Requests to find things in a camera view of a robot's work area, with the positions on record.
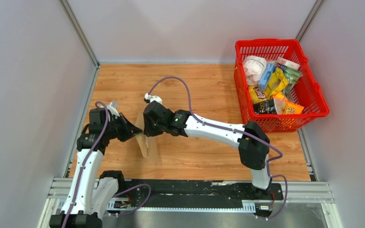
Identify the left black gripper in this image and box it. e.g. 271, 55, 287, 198
104, 113, 143, 142

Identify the brown paper envelope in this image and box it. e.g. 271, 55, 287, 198
135, 112, 157, 161

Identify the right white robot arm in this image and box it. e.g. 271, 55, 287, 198
143, 100, 271, 199

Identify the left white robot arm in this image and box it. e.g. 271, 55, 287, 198
49, 105, 142, 228

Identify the black snack packet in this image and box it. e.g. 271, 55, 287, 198
253, 98, 277, 114

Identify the white crumpled bag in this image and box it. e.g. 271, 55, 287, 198
243, 55, 267, 86

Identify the blue box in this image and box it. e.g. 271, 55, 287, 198
258, 61, 276, 91

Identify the orange snack bag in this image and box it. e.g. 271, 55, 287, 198
272, 92, 304, 114

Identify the yellow snack bag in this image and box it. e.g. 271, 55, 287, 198
264, 68, 289, 99

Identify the white red small box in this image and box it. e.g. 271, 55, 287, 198
276, 57, 300, 71

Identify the green packet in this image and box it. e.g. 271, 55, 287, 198
283, 67, 303, 96

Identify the red plastic basket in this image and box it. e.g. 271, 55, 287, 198
234, 38, 329, 133

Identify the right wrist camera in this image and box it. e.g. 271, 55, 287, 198
144, 93, 163, 105

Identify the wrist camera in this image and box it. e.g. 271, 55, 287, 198
106, 101, 120, 119
144, 93, 163, 105

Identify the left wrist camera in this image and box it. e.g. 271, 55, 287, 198
106, 101, 120, 119

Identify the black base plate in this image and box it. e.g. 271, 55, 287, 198
120, 179, 284, 209

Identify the aluminium frame rail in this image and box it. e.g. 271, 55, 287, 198
38, 180, 344, 228

